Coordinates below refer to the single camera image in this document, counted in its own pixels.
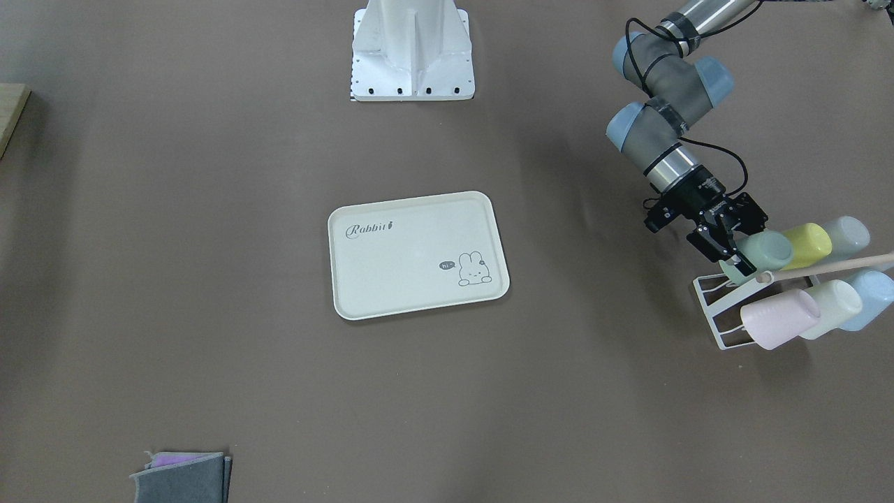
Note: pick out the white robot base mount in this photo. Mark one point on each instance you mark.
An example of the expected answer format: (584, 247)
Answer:
(411, 51)

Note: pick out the light blue cup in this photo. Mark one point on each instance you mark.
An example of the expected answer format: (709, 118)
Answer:
(875, 289)

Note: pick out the yellow cup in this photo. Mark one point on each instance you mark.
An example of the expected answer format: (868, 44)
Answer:
(810, 243)

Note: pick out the wooden cutting board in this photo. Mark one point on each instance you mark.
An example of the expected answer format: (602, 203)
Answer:
(13, 100)

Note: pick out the cream white cup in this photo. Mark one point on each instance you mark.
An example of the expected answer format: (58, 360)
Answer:
(838, 302)

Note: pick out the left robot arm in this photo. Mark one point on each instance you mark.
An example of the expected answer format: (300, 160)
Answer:
(652, 135)

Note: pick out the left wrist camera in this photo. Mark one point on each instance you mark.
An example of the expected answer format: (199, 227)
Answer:
(660, 212)

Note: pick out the cream rabbit tray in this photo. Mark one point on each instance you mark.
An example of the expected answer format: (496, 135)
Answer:
(414, 254)

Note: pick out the pink cup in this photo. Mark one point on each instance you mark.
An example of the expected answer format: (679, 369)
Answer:
(778, 319)

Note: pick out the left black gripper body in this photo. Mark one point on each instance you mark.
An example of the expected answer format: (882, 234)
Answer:
(700, 193)

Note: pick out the grey folded cloth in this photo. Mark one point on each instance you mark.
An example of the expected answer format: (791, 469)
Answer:
(204, 480)

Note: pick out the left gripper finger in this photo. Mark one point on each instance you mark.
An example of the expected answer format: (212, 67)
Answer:
(718, 245)
(748, 216)

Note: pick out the green cup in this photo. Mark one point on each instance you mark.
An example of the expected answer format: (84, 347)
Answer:
(766, 251)

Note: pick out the purple cloth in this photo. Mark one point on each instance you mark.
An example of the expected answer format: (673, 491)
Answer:
(172, 458)

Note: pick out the white wire cup rack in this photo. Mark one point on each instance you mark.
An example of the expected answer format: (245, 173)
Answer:
(726, 296)

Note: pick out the grey-blue cup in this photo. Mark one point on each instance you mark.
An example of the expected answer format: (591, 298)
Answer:
(848, 237)

